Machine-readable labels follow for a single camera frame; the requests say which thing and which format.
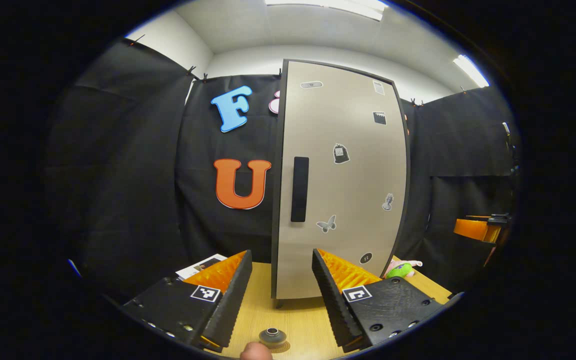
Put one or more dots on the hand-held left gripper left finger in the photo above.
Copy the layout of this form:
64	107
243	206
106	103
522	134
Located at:
230	305

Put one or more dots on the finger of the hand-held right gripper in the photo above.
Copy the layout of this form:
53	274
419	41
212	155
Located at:
470	230

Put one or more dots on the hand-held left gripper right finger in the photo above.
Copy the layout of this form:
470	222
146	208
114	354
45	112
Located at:
335	305

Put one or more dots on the silver bottle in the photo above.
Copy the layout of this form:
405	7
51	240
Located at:
273	337

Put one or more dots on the round cork coaster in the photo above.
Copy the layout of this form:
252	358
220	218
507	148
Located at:
285	348

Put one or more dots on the grey cabinet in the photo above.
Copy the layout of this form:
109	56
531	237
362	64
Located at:
274	240

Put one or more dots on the white book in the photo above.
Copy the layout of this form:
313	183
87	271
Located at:
195	270

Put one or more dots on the green pink plush toy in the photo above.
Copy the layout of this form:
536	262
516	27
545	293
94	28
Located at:
400	270

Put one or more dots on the black backdrop cloth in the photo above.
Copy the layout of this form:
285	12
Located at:
128	175

